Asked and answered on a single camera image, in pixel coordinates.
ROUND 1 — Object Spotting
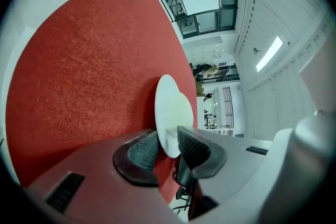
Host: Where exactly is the black metal rack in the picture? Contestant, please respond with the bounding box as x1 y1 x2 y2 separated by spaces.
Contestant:
222 86 234 126

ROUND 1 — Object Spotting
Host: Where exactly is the red tablecloth table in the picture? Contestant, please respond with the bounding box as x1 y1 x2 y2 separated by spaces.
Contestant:
5 0 198 202

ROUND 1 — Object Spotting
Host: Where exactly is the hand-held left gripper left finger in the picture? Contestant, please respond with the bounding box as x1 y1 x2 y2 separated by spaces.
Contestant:
26 128 184 224

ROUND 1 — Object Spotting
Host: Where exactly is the long ceiling light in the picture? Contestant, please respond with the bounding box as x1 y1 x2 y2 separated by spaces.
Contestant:
256 36 284 73

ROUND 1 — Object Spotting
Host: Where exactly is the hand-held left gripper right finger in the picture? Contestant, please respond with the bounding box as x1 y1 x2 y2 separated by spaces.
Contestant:
177 125 274 203

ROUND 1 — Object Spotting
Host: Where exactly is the white shelf rack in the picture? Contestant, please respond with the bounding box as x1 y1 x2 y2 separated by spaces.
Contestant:
207 124 236 137

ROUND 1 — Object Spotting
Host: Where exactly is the white round plate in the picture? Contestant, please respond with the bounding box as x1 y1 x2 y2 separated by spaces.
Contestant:
154 74 194 158

